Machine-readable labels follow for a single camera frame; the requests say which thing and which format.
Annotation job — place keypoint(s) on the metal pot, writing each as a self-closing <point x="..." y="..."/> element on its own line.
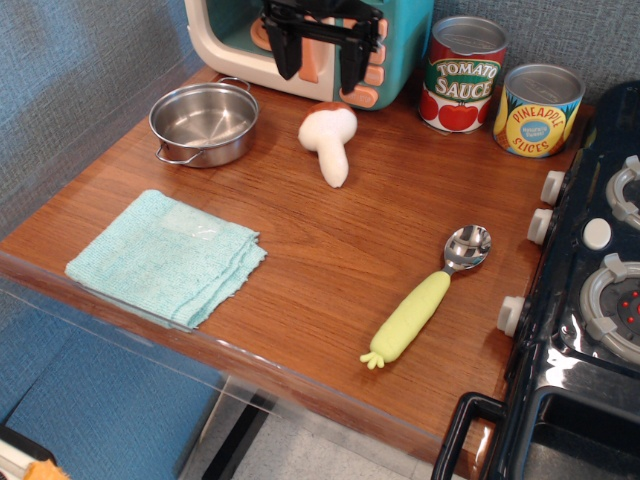
<point x="205" y="125"/>

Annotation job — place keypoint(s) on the orange fuzzy object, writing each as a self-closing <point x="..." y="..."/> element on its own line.
<point x="44" y="470"/>

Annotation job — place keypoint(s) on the tomato sauce can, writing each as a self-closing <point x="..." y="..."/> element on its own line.
<point x="465" y="58"/>

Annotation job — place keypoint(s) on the teal toy microwave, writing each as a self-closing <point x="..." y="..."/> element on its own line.
<point x="229" y="36"/>

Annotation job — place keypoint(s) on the spoon with green handle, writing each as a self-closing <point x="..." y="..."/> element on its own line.
<point x="465" y="249"/>

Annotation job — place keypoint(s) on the pineapple slices can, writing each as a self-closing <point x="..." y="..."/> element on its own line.
<point x="537" y="109"/>

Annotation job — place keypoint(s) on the black toy stove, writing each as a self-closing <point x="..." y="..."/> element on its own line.
<point x="571" y="409"/>

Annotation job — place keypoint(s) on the light blue folded cloth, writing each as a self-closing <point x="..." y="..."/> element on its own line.
<point x="167" y="261"/>

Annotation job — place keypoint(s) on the plush white brown mushroom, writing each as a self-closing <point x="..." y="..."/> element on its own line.
<point x="325" y="130"/>

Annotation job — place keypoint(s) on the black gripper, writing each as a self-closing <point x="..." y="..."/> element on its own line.
<point x="353" y="25"/>

